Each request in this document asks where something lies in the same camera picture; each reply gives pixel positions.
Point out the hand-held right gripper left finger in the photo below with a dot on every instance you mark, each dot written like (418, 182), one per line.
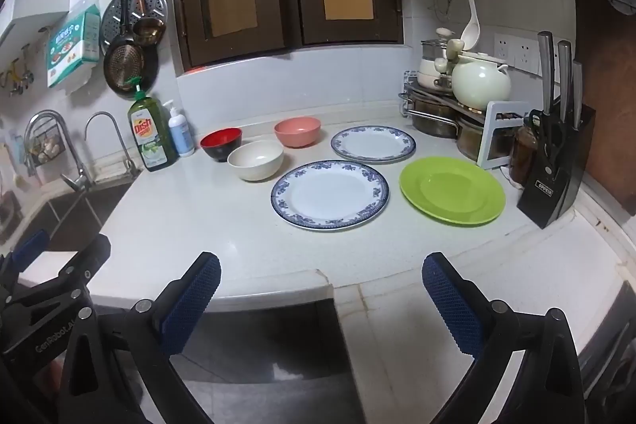
(191, 300)

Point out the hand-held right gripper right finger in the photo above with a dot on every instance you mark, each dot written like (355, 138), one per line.
(452, 309)

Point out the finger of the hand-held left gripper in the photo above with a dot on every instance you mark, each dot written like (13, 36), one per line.
(31, 246)
(92, 255)

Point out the green plate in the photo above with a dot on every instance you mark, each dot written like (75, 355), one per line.
(452, 190)

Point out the cream bowl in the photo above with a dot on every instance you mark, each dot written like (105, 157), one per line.
(256, 159)

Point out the red and black bowl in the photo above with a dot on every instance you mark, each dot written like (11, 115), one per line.
(221, 140)

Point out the blue floral white plate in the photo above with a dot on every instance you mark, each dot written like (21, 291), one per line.
(328, 195)
(372, 146)

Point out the pink bowl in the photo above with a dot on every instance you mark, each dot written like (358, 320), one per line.
(297, 135)

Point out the stainless steel sink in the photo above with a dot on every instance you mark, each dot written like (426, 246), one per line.
(64, 215)

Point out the chrome kitchen faucet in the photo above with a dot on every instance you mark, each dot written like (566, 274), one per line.
(79, 178)

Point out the slim gooseneck faucet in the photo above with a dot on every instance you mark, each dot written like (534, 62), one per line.
(130, 165)

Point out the green dish soap bottle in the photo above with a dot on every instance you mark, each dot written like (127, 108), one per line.
(149, 141)

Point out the blue pump lotion bottle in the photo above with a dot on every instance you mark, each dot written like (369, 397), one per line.
(181, 136)

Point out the black knife block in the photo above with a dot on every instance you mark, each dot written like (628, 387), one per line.
(551, 193)

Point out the brown glass jar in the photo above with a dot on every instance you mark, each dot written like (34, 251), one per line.
(521, 156)

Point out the yellow hanging utensil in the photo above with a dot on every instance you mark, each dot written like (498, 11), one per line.
(17, 77)

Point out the stainless steel pot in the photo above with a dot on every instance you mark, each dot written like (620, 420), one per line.
(472, 139)
(432, 122)

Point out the round perforated strainer pan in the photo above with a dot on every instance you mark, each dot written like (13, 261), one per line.
(124, 67)

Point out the white pot rack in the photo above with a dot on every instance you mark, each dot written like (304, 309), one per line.
(497, 118)

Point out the green and white box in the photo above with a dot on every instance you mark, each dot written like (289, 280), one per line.
(69, 46)

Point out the cream ceramic pot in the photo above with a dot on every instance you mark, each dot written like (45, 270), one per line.
(479, 84)

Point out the small brass pot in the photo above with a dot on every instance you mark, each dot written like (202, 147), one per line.
(148, 31)

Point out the small white pot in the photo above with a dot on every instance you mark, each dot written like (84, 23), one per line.
(430, 79)

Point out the round metal steamer tray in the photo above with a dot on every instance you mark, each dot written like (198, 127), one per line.
(118, 12)

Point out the brown cutting board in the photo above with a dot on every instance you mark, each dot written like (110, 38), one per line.
(611, 106)

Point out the glass lidded steel pot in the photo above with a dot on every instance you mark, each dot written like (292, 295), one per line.
(435, 49)

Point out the white ladle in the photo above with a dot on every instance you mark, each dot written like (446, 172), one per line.
(471, 31)

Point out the white wall socket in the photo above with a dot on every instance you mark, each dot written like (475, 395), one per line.
(526, 56)
(503, 46)

